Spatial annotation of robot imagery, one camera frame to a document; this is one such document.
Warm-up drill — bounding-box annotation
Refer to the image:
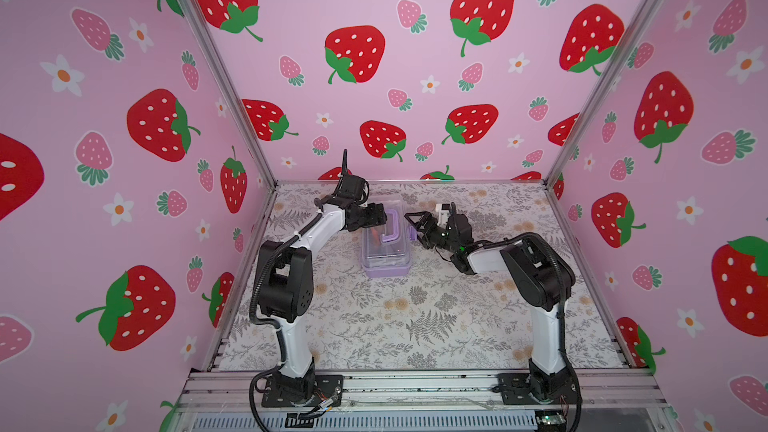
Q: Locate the purple plastic tool box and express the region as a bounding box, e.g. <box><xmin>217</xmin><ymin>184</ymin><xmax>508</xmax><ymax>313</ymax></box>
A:
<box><xmin>360</xmin><ymin>194</ymin><xmax>415</xmax><ymax>279</ymax></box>

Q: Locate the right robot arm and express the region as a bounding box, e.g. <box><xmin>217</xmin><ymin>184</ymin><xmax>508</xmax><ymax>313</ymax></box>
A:
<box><xmin>404</xmin><ymin>203</ymin><xmax>575</xmax><ymax>400</ymax></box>

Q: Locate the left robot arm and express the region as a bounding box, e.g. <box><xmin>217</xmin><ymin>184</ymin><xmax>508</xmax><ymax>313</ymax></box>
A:
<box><xmin>248</xmin><ymin>172</ymin><xmax>387</xmax><ymax>389</ymax></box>

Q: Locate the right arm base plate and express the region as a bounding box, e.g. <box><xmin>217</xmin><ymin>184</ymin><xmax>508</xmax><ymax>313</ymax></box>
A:
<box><xmin>491</xmin><ymin>373</ymin><xmax>581</xmax><ymax>406</ymax></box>

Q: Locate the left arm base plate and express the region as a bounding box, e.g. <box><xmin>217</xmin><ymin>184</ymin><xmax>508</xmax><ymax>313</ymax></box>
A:
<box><xmin>261</xmin><ymin>373</ymin><xmax>344</xmax><ymax>408</ymax></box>

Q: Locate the aluminium frame rail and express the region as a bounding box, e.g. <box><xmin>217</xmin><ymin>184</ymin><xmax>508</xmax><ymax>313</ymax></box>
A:
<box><xmin>169</xmin><ymin>369</ymin><xmax>681</xmax><ymax>431</ymax></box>

